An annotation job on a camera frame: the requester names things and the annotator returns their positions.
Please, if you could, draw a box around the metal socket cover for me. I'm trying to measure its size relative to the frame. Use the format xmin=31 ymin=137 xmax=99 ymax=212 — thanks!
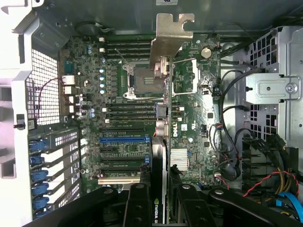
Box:
xmin=174 ymin=58 xmax=199 ymax=95

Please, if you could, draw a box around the green motherboard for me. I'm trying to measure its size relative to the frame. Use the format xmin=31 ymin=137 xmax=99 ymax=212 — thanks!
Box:
xmin=59 ymin=34 xmax=222 ymax=190

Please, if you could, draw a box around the CPU socket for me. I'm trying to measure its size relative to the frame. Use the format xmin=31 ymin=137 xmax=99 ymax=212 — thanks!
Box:
xmin=122 ymin=63 xmax=177 ymax=100

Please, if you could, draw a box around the black RAM slot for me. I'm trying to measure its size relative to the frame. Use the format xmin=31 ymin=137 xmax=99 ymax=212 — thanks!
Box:
xmin=106 ymin=118 xmax=184 ymax=124
xmin=106 ymin=55 xmax=152 ymax=61
xmin=105 ymin=44 xmax=152 ymax=50
xmin=105 ymin=39 xmax=152 ymax=45
xmin=106 ymin=113 xmax=184 ymax=119
xmin=106 ymin=108 xmax=185 ymax=114
xmin=106 ymin=103 xmax=185 ymax=109
xmin=105 ymin=50 xmax=152 ymax=55

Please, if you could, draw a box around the black looped cable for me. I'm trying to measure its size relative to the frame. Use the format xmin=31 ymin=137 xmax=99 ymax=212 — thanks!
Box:
xmin=75 ymin=21 xmax=114 ymax=34

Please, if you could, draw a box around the blue expansion slot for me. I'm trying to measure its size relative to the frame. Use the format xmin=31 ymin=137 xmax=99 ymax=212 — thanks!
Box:
xmin=99 ymin=136 xmax=152 ymax=143

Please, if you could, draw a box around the black open PC case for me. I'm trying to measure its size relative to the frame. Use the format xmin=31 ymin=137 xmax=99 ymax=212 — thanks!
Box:
xmin=0 ymin=0 xmax=303 ymax=227

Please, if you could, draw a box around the black power cable bundle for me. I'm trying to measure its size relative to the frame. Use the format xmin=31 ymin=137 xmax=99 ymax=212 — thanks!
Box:
xmin=241 ymin=129 xmax=303 ymax=209

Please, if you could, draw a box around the blue data wire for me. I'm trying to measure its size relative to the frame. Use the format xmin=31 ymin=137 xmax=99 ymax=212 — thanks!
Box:
xmin=276 ymin=192 xmax=303 ymax=219

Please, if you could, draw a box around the thin purple wire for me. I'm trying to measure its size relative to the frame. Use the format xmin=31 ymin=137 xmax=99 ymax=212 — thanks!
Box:
xmin=35 ymin=77 xmax=79 ymax=119

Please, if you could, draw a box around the silver chipset heatsink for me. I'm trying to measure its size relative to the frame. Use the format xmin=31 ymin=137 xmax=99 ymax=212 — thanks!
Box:
xmin=170 ymin=148 xmax=190 ymax=171

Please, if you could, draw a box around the black wire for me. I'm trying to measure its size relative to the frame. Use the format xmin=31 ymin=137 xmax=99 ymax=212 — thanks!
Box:
xmin=221 ymin=105 xmax=250 ymax=166
xmin=219 ymin=68 xmax=265 ymax=133

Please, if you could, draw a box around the thin metal locking lever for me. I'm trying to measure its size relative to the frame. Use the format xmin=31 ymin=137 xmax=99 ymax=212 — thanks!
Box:
xmin=115 ymin=48 xmax=130 ymax=66

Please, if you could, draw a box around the red twisted wire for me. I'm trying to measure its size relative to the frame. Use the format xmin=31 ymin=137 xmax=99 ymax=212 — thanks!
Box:
xmin=242 ymin=170 xmax=300 ymax=197

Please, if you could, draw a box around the white expansion slot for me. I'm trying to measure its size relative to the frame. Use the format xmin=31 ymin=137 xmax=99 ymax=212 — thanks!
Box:
xmin=98 ymin=177 xmax=141 ymax=185

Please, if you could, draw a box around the black round speaker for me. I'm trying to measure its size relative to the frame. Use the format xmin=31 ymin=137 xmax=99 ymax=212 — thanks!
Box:
xmin=222 ymin=160 xmax=242 ymax=182

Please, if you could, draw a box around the round coin battery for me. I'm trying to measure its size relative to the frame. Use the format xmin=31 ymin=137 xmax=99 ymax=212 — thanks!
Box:
xmin=200 ymin=46 xmax=213 ymax=59

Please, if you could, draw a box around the grey metal disk bay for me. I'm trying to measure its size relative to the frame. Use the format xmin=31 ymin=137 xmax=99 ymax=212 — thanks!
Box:
xmin=245 ymin=26 xmax=303 ymax=147

